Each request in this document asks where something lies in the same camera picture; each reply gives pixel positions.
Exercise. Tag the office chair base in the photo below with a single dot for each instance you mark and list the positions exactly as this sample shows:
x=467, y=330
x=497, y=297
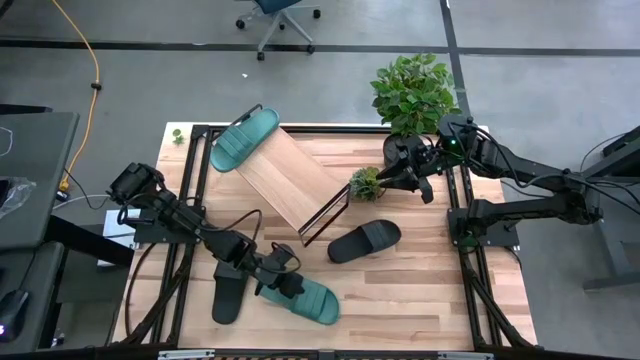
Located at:
x=274, y=4

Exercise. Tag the clear plastic bag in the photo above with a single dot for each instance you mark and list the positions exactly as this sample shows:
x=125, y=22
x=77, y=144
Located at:
x=15, y=195

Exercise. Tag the black computer mouse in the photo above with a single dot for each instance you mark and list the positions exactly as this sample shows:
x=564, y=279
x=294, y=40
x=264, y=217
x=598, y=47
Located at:
x=12, y=312

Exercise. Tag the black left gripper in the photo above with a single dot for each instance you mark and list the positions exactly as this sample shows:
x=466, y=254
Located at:
x=277, y=265

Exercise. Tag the black desk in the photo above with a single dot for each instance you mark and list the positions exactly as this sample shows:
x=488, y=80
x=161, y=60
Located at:
x=40, y=280
x=35, y=175

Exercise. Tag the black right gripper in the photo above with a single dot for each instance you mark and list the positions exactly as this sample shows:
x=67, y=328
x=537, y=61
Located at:
x=422, y=157

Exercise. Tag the white flat box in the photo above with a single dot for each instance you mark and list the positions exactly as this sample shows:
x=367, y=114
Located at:
x=112, y=225

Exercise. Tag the small potted succulent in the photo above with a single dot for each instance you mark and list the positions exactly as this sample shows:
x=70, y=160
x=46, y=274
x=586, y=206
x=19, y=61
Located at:
x=366, y=185

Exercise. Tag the silver aluminium bracket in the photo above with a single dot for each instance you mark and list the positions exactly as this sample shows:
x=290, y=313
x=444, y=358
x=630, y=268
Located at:
x=185, y=355
x=465, y=356

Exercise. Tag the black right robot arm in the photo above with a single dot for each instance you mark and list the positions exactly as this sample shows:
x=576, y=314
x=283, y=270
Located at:
x=525, y=172

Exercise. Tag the tall leafy potted plant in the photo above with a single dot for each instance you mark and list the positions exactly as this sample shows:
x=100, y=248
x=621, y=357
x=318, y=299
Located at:
x=412, y=95

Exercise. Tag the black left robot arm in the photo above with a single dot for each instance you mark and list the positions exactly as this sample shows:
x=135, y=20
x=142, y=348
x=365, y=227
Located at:
x=170, y=207

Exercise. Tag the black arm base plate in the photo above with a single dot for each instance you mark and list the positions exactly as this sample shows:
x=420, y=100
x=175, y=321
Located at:
x=150, y=235
x=495, y=239

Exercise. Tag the dark grey desk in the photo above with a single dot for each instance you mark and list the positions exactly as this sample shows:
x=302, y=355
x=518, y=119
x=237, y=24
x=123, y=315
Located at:
x=607, y=250

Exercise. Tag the black rubber slipper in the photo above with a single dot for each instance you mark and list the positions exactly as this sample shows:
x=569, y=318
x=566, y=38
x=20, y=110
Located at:
x=229, y=300
x=360, y=242

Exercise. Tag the black aluminium table frame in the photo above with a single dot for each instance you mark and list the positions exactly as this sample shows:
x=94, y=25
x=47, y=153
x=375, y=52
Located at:
x=350, y=129

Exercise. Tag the wooden shelf with black frame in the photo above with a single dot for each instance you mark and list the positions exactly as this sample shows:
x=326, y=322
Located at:
x=290, y=180

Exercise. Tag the small green leaf sprig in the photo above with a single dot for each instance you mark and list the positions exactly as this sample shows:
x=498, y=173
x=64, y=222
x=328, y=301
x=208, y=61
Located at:
x=177, y=137

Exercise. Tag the green rubber slipper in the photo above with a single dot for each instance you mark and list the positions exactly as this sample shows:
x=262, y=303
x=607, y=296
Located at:
x=320, y=307
x=242, y=140

